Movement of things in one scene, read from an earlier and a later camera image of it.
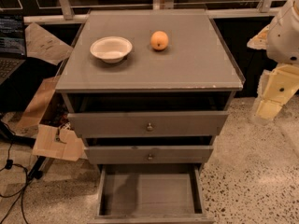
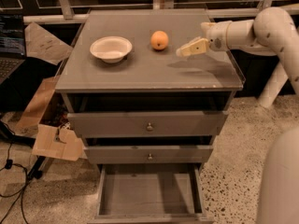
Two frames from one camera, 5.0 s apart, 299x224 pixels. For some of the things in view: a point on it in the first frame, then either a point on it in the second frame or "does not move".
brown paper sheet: [43, 46] does not move
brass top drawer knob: [149, 127] does not move
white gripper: [284, 42] → [218, 36]
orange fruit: [160, 40] does not move
